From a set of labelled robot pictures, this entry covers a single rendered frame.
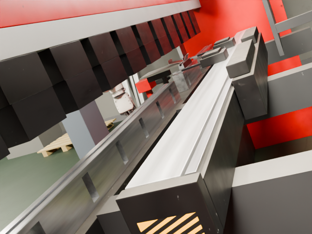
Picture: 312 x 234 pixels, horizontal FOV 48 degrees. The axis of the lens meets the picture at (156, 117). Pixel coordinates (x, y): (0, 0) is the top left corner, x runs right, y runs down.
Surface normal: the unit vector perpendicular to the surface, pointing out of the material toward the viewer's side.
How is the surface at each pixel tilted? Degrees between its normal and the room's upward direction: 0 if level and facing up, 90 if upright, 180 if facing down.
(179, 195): 90
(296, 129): 90
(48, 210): 90
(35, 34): 90
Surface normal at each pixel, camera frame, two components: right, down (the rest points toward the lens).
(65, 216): 0.88, -0.28
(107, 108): -0.41, 0.36
